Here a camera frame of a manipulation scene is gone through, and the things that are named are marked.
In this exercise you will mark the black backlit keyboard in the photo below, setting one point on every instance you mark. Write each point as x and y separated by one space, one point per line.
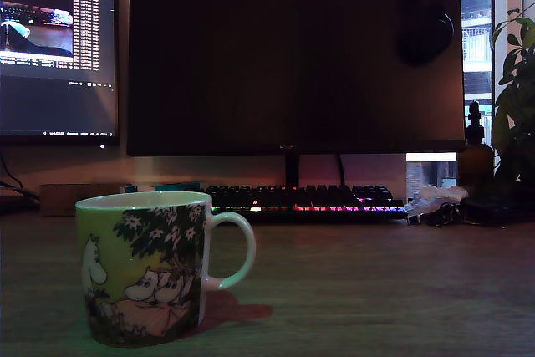
292 198

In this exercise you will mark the large dark computer monitor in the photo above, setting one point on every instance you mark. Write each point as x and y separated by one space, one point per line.
271 60

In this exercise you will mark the blue flat box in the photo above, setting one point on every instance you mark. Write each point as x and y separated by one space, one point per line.
175 187

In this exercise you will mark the small pale blue block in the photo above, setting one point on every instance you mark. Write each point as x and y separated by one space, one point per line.
129 188

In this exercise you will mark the crumpled white tissue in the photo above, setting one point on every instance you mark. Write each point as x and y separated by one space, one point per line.
434 195

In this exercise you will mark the cartoon print ceramic mug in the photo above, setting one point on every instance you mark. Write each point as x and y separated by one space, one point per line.
138 269

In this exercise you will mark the black key bunch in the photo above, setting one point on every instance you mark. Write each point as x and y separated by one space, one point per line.
443 215

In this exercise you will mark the black over-ear headphones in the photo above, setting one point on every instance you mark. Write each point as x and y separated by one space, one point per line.
426 39

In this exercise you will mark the brown dropper bottle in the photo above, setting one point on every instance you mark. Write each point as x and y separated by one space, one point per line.
474 160

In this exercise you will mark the lit computer monitor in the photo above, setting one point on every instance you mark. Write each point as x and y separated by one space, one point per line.
62 102

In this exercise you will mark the dark flat pouch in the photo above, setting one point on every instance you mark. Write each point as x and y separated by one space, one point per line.
489 208

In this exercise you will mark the green leafy houseplant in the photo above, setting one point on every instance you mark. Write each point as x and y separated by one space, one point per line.
518 102

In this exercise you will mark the black monitor stand post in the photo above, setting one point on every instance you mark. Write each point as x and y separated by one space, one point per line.
292 171

